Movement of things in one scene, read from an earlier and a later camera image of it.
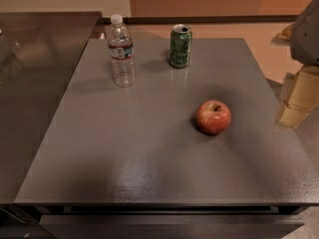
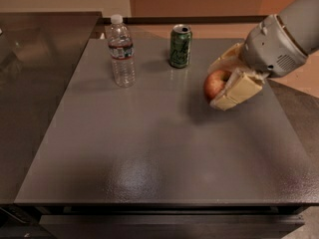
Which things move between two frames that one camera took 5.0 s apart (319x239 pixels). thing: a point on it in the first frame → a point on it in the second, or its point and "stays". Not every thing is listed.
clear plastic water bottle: [122, 53] stays
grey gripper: [306, 37] → [270, 49]
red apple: [213, 117] → [215, 83]
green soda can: [180, 43] stays
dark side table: [39, 52] stays
